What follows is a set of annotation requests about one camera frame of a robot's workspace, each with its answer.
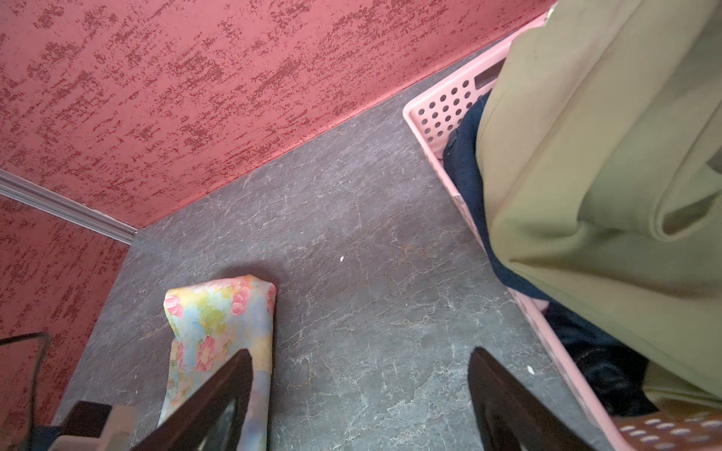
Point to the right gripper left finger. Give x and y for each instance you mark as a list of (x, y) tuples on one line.
[(211, 419)]

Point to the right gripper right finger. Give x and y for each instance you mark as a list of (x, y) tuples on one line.
[(508, 416)]

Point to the floral pastel skirt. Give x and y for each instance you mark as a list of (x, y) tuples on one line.
[(211, 322)]

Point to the olive green skirt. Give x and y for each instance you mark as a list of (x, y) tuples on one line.
[(597, 149)]

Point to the dark blue skirt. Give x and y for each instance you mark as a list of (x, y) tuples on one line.
[(613, 371)]

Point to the pink plastic basket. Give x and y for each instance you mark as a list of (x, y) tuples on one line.
[(432, 116)]

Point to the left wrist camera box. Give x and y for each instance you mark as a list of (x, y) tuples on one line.
[(96, 426)]

